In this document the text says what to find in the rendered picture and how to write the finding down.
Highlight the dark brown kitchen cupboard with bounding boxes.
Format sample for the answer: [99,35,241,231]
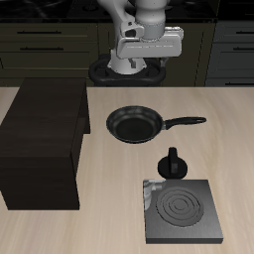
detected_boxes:
[0,21,217,88]

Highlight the dark grey kitchen cupboard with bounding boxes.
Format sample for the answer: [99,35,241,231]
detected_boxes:
[204,20,254,88]

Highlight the flat black base plate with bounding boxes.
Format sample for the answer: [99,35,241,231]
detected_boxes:
[87,54,167,84]

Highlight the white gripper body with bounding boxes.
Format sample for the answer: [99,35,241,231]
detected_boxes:
[115,27,185,61]

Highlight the round black knob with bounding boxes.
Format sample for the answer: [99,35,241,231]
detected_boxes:
[157,146,189,180]

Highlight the black frying pan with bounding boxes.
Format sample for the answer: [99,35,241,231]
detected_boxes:
[105,105,207,145]

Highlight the dark wooden cabinet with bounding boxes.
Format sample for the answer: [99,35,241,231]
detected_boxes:
[0,76,91,211]

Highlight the black kitchen countertop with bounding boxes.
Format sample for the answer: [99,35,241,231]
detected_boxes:
[0,0,220,24]

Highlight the dark grey stove plate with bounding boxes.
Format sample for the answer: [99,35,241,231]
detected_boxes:
[142,179,224,245]

